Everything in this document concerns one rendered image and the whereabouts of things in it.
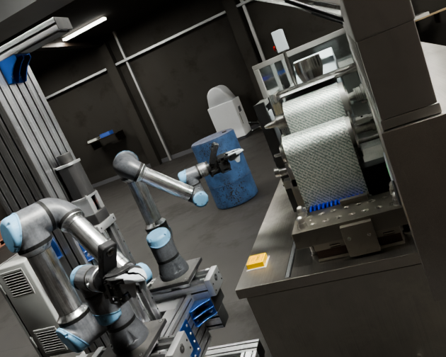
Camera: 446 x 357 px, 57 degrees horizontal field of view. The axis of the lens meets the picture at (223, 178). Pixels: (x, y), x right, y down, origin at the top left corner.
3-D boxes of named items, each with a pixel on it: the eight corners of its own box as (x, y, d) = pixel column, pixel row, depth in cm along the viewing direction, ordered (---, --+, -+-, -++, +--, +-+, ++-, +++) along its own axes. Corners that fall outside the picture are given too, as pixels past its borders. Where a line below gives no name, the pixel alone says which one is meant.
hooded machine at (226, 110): (253, 131, 1114) (232, 79, 1082) (248, 137, 1053) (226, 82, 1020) (227, 140, 1140) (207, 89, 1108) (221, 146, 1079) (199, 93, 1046)
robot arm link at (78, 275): (96, 281, 131) (84, 258, 130) (114, 283, 124) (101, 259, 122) (76, 297, 126) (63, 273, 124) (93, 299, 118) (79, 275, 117)
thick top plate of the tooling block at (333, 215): (301, 229, 157) (296, 215, 156) (411, 201, 142) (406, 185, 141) (296, 249, 142) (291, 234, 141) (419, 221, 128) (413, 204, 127)
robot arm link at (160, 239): (156, 265, 197) (144, 241, 194) (155, 256, 210) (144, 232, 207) (178, 255, 198) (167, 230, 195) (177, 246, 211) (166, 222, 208)
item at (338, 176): (307, 210, 158) (291, 167, 154) (369, 194, 150) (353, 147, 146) (307, 211, 158) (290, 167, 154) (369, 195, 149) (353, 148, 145)
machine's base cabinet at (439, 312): (333, 217, 395) (304, 134, 376) (403, 198, 372) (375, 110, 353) (322, 475, 167) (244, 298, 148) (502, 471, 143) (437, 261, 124)
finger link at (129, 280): (151, 296, 102) (131, 293, 109) (143, 274, 102) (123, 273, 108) (141, 302, 100) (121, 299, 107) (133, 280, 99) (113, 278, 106)
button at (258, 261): (251, 261, 165) (249, 256, 164) (267, 257, 162) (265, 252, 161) (248, 270, 158) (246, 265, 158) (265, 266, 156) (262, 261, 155)
